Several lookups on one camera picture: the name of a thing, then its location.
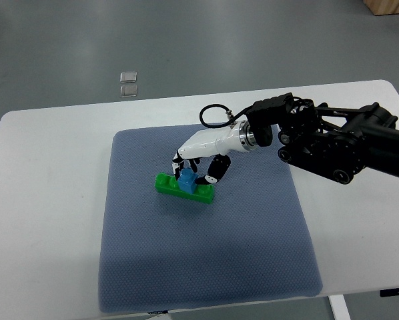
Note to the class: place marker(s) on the black table control panel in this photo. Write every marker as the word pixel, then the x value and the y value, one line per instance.
pixel 389 292

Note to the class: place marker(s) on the upper metal floor plate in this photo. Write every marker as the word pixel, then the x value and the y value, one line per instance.
pixel 128 77

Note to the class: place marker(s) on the small blue block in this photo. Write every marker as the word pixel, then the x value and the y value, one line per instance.
pixel 186 180

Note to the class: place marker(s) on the long green block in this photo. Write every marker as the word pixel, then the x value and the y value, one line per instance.
pixel 167 184

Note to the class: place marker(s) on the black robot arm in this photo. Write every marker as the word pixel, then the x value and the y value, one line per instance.
pixel 334 143

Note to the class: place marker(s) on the blue-grey foam mat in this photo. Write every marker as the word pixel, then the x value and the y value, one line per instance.
pixel 160 252

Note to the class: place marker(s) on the black label under table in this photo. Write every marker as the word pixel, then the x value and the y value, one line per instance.
pixel 158 312

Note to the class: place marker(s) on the wooden box corner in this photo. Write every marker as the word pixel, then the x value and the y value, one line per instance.
pixel 383 7

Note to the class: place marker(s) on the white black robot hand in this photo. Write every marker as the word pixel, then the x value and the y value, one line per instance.
pixel 215 143

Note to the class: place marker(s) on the metal floor plate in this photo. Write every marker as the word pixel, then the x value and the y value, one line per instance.
pixel 128 77
pixel 129 90

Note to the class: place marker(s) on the lower metal floor plate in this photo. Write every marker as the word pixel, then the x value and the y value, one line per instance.
pixel 129 90

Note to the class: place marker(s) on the white table leg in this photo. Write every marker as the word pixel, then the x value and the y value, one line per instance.
pixel 339 307

